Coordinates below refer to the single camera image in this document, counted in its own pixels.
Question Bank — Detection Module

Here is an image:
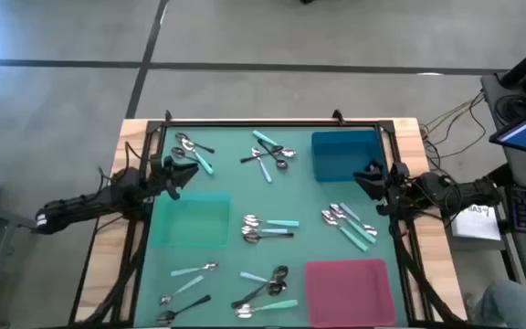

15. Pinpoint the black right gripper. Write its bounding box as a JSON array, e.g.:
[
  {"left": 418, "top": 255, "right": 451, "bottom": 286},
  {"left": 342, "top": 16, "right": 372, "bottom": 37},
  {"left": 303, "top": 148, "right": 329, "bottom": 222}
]
[{"left": 352, "top": 160, "right": 413, "bottom": 216}]

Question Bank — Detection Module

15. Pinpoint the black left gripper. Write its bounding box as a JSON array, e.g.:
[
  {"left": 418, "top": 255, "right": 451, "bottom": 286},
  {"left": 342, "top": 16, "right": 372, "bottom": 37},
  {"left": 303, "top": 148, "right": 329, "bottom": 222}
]
[{"left": 146, "top": 153, "right": 199, "bottom": 201}]

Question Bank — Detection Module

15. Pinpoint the light-blue-handled steel spoon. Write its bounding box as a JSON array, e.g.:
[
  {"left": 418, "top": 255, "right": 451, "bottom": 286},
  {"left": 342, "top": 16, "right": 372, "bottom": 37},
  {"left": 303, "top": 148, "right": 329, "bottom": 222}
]
[
  {"left": 240, "top": 225, "right": 289, "bottom": 236},
  {"left": 159, "top": 274, "right": 205, "bottom": 307},
  {"left": 339, "top": 202, "right": 379, "bottom": 238},
  {"left": 250, "top": 145, "right": 274, "bottom": 185},
  {"left": 238, "top": 271, "right": 276, "bottom": 285},
  {"left": 170, "top": 261, "right": 220, "bottom": 278}
]

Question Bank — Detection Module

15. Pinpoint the blue plastic bin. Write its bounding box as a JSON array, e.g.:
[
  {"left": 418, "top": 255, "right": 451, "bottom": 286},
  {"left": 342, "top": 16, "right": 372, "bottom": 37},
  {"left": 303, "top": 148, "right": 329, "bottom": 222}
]
[{"left": 310, "top": 130, "right": 385, "bottom": 184}]

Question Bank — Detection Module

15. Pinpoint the mint translucent plastic bin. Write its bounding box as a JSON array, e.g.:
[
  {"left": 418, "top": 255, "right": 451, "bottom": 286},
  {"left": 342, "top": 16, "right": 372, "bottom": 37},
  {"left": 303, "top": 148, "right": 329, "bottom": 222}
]
[{"left": 151, "top": 190, "right": 233, "bottom": 250}]

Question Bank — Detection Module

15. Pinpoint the green table mat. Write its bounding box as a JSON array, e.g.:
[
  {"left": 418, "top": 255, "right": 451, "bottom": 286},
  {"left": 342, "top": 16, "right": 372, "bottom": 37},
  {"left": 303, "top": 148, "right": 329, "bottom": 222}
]
[{"left": 134, "top": 125, "right": 410, "bottom": 328}]

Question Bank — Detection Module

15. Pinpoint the white paper sheet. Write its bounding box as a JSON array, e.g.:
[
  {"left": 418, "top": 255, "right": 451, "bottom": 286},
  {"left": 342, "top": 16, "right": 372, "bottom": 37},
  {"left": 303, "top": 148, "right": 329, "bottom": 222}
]
[{"left": 449, "top": 203, "right": 505, "bottom": 242}]

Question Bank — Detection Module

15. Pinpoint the pink plastic bin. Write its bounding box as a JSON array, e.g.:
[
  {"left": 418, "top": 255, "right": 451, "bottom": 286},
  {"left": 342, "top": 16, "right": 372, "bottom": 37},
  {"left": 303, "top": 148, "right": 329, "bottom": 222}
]
[{"left": 304, "top": 259, "right": 397, "bottom": 328}]

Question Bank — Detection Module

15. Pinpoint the person's leg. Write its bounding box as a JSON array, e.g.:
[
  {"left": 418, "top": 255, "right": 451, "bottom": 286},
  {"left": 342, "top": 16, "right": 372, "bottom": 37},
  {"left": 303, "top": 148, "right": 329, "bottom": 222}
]
[{"left": 463, "top": 278, "right": 526, "bottom": 329}]

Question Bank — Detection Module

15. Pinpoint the black aluminium table frame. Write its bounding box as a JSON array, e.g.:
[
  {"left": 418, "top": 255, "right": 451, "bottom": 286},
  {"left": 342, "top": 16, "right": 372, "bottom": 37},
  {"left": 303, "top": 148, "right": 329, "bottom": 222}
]
[{"left": 68, "top": 109, "right": 468, "bottom": 329}]

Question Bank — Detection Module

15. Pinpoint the tan floor cable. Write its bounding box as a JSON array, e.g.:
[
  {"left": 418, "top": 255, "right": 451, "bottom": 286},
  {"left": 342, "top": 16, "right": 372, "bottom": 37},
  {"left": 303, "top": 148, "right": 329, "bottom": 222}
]
[{"left": 422, "top": 95, "right": 486, "bottom": 133}]

